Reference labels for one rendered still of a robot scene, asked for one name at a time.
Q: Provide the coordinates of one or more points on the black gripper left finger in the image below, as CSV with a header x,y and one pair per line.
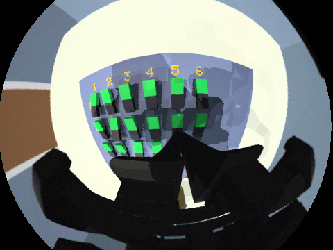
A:
x,y
164,168

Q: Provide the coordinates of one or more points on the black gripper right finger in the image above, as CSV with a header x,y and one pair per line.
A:
x,y
205,165

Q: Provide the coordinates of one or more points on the blue switch panel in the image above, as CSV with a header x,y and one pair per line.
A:
x,y
134,106

